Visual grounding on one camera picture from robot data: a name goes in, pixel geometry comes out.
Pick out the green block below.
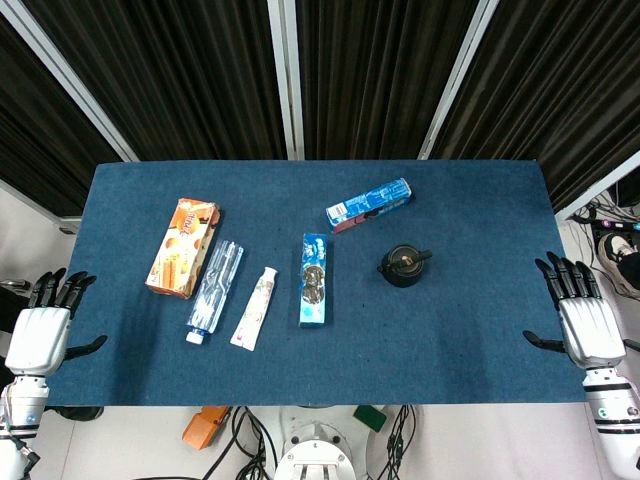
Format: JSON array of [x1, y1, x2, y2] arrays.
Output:
[[352, 405, 389, 433]]

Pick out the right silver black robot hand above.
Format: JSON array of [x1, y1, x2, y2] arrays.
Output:
[[522, 252, 629, 372]]

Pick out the clear plastic water bottle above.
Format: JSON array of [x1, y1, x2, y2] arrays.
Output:
[[185, 238, 247, 346]]

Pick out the white robot torso base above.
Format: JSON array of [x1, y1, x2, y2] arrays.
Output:
[[273, 404, 372, 480]]

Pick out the orange wafer biscuit box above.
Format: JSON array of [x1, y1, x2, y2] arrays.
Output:
[[144, 198, 224, 300]]

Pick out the white black sneaker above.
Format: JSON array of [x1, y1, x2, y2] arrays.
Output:
[[597, 231, 640, 297]]

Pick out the blue felt table cloth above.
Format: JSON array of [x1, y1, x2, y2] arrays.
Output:
[[47, 159, 588, 408]]

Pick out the orange plastic device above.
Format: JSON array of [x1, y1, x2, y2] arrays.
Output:
[[181, 405, 233, 452]]

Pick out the dark blue Oreo box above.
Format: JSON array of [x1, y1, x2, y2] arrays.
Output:
[[325, 176, 415, 235]]

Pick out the black teapot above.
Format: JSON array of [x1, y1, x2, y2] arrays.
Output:
[[376, 243, 434, 289]]

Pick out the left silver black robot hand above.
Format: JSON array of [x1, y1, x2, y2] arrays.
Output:
[[4, 268, 109, 377]]

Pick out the light blue Oreo box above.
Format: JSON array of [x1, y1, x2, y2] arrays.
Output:
[[298, 232, 333, 330]]

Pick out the white partition post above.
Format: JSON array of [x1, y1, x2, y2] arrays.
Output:
[[266, 0, 306, 161], [0, 0, 141, 163], [416, 0, 502, 161]]

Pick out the black cable bundle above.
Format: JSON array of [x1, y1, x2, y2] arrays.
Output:
[[372, 404, 427, 480], [573, 189, 640, 234], [218, 405, 277, 480]]

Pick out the white toothpaste tube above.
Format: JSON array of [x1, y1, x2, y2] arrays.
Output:
[[229, 266, 279, 353]]

